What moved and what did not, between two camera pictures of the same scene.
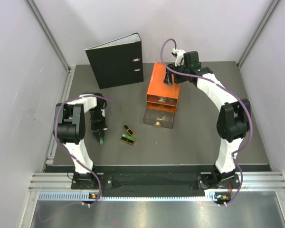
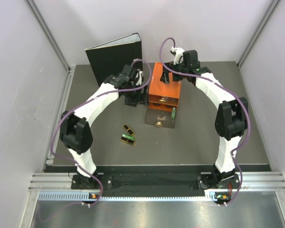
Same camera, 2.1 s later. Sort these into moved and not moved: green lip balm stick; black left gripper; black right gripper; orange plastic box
Moved: black left gripper
Not moved: green lip balm stick; orange plastic box; black right gripper
